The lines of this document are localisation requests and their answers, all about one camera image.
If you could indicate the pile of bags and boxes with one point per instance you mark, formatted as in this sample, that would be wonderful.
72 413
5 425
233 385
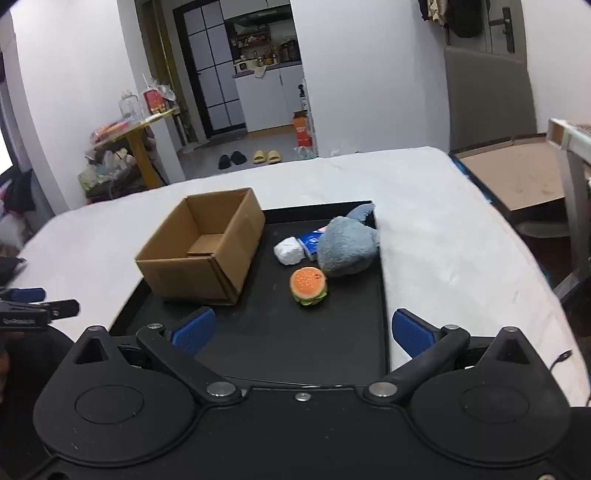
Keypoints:
108 173

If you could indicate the green and white plastic bag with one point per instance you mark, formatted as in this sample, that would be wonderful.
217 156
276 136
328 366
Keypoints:
304 153

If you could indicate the white soft pack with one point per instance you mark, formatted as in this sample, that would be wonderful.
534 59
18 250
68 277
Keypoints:
288 251

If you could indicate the dark spray bottle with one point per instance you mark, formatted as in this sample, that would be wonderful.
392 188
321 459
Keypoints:
302 94

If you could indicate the clear glass jar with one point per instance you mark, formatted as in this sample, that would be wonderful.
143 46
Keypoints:
130 105

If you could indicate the blue tissue pack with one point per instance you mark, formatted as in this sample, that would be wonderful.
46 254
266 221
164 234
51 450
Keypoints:
309 242

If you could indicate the orange cardboard box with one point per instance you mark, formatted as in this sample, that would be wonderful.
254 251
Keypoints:
301 131

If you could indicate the white kitchen cabinet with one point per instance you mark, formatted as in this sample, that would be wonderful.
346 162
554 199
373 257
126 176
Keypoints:
268 101

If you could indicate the colourful clutter on yellow table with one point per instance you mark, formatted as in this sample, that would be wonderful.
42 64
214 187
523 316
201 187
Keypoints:
111 129

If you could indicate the black framed glass door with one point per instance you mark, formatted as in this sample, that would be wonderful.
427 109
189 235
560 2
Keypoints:
212 69

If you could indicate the white microwave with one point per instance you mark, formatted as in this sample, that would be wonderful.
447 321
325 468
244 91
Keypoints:
244 67

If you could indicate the row of kitchen bottles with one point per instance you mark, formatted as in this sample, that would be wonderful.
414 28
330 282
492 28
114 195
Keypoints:
277 53

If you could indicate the white framed table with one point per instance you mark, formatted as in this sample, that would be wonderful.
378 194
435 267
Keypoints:
575 152

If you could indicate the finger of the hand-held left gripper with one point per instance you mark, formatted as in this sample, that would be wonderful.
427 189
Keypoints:
60 308
27 294

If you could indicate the brown cardboard box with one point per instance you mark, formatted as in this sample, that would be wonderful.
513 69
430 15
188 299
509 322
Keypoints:
184 277

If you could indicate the light blue fluffy towel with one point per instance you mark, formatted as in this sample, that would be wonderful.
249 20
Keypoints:
344 249

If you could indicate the yellow slipper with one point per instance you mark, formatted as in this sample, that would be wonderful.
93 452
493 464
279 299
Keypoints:
260 157
274 156

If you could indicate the hanging dark clothes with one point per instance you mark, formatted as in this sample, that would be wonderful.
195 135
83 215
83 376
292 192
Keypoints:
450 16

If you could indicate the black tray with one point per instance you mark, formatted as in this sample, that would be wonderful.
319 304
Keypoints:
286 341

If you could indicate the black slipper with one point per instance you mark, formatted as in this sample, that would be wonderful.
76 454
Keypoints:
224 161
238 158

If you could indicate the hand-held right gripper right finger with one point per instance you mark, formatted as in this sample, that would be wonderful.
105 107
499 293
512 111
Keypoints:
411 336

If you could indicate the burger plush toy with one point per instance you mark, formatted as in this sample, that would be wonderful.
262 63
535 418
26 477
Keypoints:
308 285

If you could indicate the red box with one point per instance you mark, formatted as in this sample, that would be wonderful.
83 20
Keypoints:
154 101

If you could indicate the dark bag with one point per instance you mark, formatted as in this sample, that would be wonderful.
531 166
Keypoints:
18 191

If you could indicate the yellow side table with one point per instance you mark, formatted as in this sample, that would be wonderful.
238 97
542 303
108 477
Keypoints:
141 152

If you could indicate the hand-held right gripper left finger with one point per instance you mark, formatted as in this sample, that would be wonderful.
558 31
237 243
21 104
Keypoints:
194 331

